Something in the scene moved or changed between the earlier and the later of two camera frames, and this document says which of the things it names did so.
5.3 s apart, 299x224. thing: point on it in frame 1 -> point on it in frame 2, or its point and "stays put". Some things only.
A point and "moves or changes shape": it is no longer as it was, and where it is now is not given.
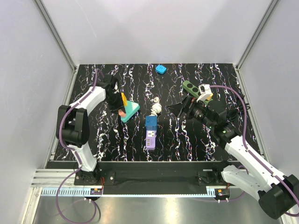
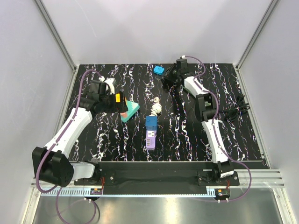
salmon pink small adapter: (121, 113) stays put
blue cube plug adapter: (151, 122) stays put
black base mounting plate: (162, 173) stays put
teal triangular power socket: (131, 108) stays put
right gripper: (189, 104) -> (167, 74)
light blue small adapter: (160, 69) moves or changes shape
